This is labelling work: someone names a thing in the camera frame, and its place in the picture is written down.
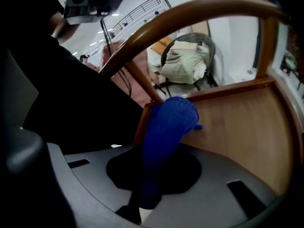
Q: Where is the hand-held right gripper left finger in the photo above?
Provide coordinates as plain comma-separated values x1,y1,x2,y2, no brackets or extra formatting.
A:
46,142,144,225

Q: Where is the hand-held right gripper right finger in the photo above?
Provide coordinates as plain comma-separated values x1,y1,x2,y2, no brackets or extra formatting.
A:
142,143,278,228

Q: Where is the blue cloth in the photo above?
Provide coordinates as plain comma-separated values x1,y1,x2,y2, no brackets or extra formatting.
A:
139,96,204,210

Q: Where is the person's black shirt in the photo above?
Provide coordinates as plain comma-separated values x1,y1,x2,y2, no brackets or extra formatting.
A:
23,31,146,155

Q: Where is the pink quilt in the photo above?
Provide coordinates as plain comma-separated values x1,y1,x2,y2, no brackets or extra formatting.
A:
101,39,155,109

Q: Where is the white towel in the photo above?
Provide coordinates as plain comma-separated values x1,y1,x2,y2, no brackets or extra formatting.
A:
192,63,207,80

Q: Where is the white pillow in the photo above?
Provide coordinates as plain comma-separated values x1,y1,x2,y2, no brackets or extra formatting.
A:
147,48,164,67

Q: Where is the green knitted blanket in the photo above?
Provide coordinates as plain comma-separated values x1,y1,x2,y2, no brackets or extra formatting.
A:
161,48,209,85

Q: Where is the orange cushion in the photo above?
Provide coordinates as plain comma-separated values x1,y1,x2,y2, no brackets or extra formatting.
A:
151,37,173,56

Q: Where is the person's head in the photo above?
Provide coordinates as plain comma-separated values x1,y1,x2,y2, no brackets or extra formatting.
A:
49,8,79,45

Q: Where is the beige box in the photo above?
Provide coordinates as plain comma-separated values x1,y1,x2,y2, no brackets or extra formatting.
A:
171,40,198,54

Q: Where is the black round laundry basket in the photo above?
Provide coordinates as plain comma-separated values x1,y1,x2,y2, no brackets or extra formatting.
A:
160,32,217,98

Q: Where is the brown board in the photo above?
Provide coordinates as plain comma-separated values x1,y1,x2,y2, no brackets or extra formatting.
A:
191,20,211,37

